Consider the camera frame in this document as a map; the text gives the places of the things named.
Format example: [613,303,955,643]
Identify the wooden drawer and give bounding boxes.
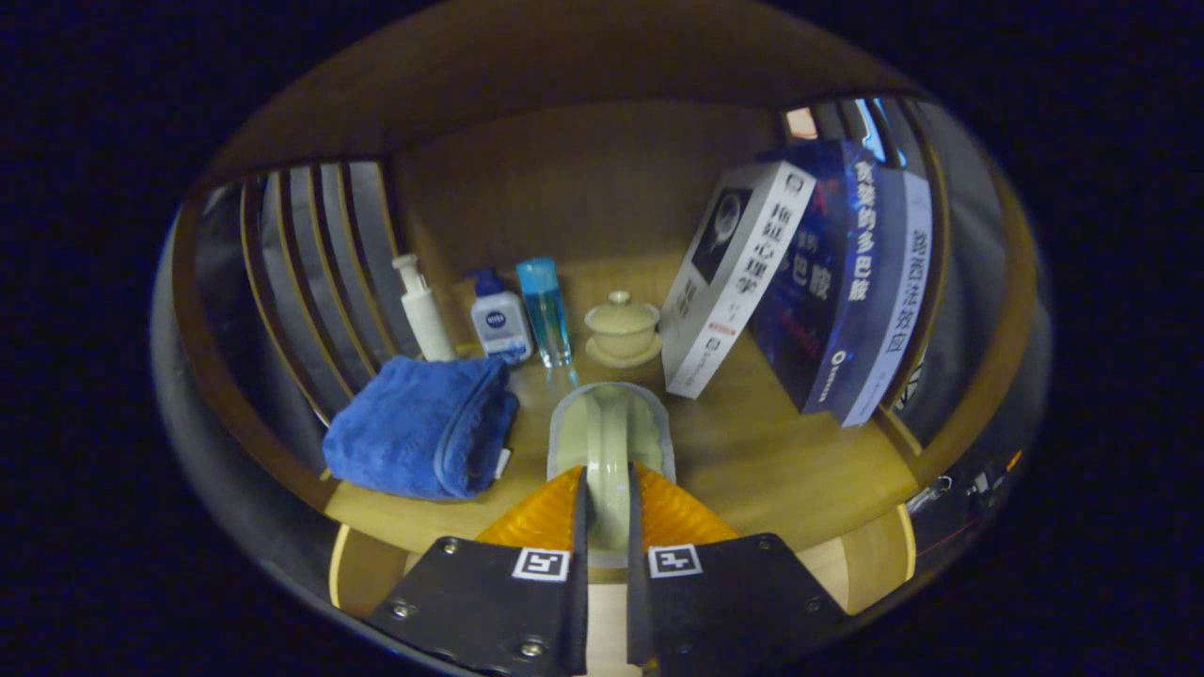
[327,503,918,677]

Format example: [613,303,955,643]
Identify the dark blue book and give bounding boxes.
[752,141,909,415]

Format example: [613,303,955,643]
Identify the wooden cabinet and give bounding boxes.
[169,0,1040,622]

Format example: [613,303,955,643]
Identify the white book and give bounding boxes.
[658,161,817,400]

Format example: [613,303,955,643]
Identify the clear blue bottle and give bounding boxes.
[515,258,574,369]

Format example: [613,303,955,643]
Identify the pale grey book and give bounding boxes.
[840,169,934,429]

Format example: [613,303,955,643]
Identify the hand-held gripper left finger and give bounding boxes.
[363,464,591,677]

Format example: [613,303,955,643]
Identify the blue rolled towel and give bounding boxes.
[323,354,520,500]

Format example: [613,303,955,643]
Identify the white bottle with blue cap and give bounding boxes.
[470,269,534,366]

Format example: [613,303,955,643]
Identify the wooden countertop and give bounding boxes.
[325,249,918,556]

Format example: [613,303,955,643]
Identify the white pump bottle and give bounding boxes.
[392,253,456,362]

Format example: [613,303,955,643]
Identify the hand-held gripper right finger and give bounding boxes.
[626,463,849,677]

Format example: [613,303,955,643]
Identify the cream lidded teacup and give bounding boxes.
[584,290,664,370]

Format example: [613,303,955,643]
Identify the black floor equipment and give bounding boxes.
[908,451,1026,556]

